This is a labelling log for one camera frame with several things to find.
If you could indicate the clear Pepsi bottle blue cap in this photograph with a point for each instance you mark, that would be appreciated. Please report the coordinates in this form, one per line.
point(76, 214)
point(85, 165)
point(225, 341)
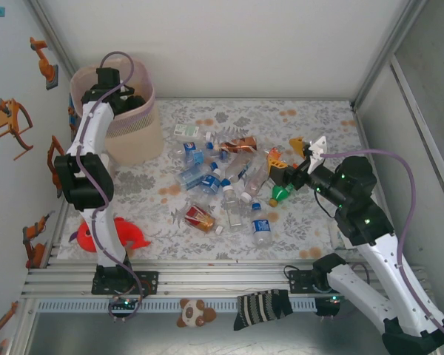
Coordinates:
point(188, 146)

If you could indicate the orange gripper wall model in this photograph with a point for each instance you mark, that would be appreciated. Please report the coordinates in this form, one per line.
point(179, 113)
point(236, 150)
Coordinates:
point(11, 125)

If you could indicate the green bottle yellow cap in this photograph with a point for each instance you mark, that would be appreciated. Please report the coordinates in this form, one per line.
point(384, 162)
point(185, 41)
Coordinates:
point(281, 195)

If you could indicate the clear bottle light blue label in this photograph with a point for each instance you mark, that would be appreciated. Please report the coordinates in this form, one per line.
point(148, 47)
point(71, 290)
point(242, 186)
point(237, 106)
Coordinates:
point(197, 157)

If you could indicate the small circuit board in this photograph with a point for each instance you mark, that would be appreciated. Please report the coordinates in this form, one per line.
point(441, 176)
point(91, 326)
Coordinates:
point(126, 303)
point(334, 298)

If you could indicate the copper brown label bottle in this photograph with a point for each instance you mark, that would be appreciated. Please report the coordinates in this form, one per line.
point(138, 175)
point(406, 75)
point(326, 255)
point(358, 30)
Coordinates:
point(240, 145)

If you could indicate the red yellow label tea bottle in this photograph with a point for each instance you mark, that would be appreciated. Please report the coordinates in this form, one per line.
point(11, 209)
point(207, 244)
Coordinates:
point(200, 218)

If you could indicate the crumpled paper wrapper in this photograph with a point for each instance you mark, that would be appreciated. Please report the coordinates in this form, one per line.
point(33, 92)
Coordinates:
point(334, 233)

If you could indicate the floral table mat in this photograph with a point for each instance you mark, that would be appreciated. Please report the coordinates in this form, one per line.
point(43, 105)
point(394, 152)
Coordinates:
point(192, 247)

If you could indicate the clear bottle blue white label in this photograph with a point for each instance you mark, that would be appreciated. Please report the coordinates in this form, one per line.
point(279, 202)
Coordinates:
point(260, 226)

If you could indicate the clear pinkish bottle white cap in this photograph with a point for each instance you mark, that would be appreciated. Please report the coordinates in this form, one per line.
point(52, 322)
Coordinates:
point(259, 177)

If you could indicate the clear bottle pale blue label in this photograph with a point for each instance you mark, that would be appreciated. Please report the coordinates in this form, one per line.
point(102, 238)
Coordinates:
point(192, 176)

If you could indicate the aluminium frame post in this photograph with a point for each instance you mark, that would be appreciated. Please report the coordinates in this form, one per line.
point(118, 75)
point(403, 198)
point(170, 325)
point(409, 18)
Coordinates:
point(386, 55)
point(53, 37)

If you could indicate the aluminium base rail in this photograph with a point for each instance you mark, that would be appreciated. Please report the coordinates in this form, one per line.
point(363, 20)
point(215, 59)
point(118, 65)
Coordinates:
point(225, 281)

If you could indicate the black white striped sock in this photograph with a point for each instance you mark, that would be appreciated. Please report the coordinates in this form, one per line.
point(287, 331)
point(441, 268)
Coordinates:
point(259, 307)

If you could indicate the clear square bottle white cap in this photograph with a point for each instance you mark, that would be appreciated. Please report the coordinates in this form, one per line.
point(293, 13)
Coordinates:
point(232, 211)

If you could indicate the red plush monster toy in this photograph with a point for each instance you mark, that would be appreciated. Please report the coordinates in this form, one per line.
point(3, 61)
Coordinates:
point(133, 234)

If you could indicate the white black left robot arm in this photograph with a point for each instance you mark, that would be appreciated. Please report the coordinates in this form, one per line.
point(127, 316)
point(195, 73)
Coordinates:
point(92, 125)

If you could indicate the small bottle dark blue label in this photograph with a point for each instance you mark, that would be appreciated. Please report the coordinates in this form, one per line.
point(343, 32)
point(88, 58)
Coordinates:
point(210, 183)

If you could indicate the clear bottle green white label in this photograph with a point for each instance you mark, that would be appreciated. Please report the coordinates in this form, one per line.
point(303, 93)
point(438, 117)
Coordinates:
point(186, 130)

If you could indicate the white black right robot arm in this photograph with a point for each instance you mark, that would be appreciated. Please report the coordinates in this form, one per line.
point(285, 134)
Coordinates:
point(381, 266)

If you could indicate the orange curved wall model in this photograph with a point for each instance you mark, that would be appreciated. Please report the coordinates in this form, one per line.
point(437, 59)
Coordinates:
point(11, 308)

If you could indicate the orange clamp wall model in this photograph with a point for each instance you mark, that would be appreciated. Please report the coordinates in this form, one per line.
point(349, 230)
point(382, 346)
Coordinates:
point(53, 151)

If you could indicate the beige ribbed waste bin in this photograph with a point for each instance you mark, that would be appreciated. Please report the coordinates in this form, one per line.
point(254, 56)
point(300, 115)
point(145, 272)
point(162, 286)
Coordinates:
point(137, 144)

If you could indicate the brown white panda plush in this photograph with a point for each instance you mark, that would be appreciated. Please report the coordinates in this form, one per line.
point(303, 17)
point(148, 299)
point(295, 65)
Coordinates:
point(192, 314)

